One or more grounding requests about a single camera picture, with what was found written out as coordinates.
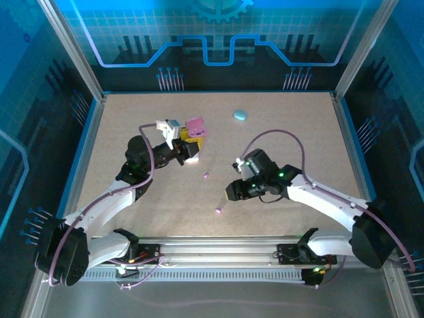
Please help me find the pink earbud charging case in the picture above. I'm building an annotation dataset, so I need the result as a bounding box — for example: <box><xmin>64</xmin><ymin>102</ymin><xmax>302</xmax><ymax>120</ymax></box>
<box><xmin>184</xmin><ymin>117</ymin><xmax>211</xmax><ymax>138</ymax></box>

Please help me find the grey metal shelf panel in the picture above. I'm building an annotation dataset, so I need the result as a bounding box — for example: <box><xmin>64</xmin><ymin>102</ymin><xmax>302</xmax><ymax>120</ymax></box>
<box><xmin>23</xmin><ymin>264</ymin><xmax>418</xmax><ymax>318</ymax></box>

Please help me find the black control box with LEDs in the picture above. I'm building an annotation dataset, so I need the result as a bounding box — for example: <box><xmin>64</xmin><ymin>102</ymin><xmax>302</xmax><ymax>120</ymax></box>
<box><xmin>301</xmin><ymin>266</ymin><xmax>327</xmax><ymax>288</ymax></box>

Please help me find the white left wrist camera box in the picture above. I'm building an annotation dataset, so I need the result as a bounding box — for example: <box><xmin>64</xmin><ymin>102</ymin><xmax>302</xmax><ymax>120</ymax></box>
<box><xmin>155</xmin><ymin>118</ymin><xmax>182</xmax><ymax>150</ymax></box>

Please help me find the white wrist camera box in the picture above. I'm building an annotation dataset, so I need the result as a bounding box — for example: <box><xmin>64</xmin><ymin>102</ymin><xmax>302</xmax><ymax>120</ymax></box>
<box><xmin>233</xmin><ymin>157</ymin><xmax>253</xmax><ymax>182</ymax></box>
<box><xmin>155</xmin><ymin>118</ymin><xmax>182</xmax><ymax>150</ymax></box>

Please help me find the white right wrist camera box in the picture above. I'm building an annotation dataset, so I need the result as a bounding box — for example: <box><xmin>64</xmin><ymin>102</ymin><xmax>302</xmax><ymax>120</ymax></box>
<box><xmin>233</xmin><ymin>157</ymin><xmax>253</xmax><ymax>182</ymax></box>

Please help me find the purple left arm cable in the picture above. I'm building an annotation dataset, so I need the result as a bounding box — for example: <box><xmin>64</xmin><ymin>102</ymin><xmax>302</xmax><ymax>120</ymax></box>
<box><xmin>48</xmin><ymin>123</ymin><xmax>166</xmax><ymax>291</ymax></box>

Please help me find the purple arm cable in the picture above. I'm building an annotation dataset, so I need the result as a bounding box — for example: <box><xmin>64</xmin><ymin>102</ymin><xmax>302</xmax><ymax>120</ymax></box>
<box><xmin>240</xmin><ymin>129</ymin><xmax>417</xmax><ymax>289</ymax></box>
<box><xmin>48</xmin><ymin>123</ymin><xmax>166</xmax><ymax>291</ymax></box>

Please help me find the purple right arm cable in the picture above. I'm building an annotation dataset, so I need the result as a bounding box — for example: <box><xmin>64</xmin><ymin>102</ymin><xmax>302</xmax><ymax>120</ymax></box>
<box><xmin>240</xmin><ymin>129</ymin><xmax>417</xmax><ymax>289</ymax></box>

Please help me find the aluminium left table side rail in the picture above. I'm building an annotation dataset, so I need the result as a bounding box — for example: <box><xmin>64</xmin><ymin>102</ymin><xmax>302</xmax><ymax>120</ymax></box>
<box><xmin>54</xmin><ymin>93</ymin><xmax>107</xmax><ymax>233</ymax></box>

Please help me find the aluminium table side rail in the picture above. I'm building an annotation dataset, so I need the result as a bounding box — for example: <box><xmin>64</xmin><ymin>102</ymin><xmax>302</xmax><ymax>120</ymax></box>
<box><xmin>331</xmin><ymin>92</ymin><xmax>377</xmax><ymax>205</ymax></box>
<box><xmin>54</xmin><ymin>93</ymin><xmax>107</xmax><ymax>233</ymax></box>

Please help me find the aluminium base rail beam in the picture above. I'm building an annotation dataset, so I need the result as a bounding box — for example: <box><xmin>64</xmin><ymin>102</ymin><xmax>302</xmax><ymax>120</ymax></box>
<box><xmin>99</xmin><ymin>235</ymin><xmax>397</xmax><ymax>266</ymax></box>

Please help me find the slotted grey cable duct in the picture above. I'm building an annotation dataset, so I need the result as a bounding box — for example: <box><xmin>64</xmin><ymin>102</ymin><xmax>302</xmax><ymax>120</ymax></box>
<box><xmin>81</xmin><ymin>268</ymin><xmax>305</xmax><ymax>282</ymax></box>

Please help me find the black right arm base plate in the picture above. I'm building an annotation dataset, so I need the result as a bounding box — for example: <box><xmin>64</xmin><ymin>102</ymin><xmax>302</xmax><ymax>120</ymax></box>
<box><xmin>277</xmin><ymin>243</ymin><xmax>338</xmax><ymax>266</ymax></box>

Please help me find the aluminium right table side rail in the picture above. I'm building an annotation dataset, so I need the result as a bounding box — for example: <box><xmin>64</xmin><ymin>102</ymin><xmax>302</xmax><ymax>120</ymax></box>
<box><xmin>331</xmin><ymin>92</ymin><xmax>377</xmax><ymax>205</ymax></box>

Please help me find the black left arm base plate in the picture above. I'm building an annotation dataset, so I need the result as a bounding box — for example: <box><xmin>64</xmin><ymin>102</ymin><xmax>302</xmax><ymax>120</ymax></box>
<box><xmin>101</xmin><ymin>243</ymin><xmax>162</xmax><ymax>266</ymax></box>

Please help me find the aluminium left frame post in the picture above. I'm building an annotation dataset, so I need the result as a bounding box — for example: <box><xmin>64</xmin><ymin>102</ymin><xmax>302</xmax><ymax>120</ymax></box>
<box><xmin>36</xmin><ymin>0</ymin><xmax>106</xmax><ymax>102</ymax></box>

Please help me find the aluminium frame post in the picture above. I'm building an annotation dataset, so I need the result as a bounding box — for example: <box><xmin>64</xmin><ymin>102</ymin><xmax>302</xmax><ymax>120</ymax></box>
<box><xmin>333</xmin><ymin>0</ymin><xmax>400</xmax><ymax>100</ymax></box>
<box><xmin>36</xmin><ymin>0</ymin><xmax>106</xmax><ymax>102</ymax></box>

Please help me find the aluminium right frame post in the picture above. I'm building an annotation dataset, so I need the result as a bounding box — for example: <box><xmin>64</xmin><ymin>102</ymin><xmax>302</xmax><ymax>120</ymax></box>
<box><xmin>333</xmin><ymin>0</ymin><xmax>400</xmax><ymax>100</ymax></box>

